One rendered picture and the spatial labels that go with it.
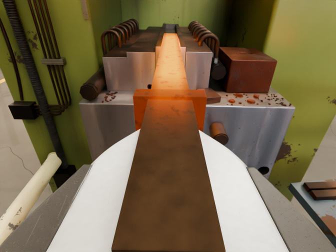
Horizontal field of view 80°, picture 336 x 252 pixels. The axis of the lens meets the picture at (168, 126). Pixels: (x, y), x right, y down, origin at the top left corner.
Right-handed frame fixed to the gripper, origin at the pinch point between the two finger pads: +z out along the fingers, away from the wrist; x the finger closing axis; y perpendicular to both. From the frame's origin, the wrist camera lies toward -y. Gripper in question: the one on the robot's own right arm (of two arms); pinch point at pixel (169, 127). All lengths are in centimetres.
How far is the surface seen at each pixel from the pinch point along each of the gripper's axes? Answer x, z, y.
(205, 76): 6.7, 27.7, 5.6
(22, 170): -106, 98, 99
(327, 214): 32.3, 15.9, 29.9
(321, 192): 33.5, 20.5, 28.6
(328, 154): 134, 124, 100
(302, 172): 47, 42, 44
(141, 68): -5.3, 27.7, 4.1
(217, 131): 8.1, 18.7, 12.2
